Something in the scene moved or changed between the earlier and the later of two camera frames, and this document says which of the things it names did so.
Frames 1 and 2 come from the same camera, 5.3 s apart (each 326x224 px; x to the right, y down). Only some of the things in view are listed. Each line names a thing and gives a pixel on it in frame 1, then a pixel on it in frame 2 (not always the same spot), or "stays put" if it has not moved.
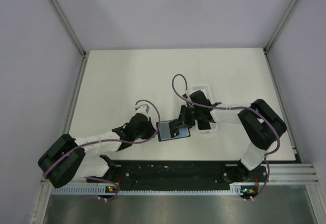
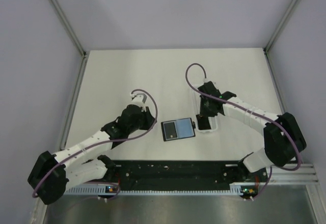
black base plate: x=182 y=174 stays put
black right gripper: x=184 y=121 to x=203 y=112
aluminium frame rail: x=291 y=174 stays put
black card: x=203 y=125 stays put
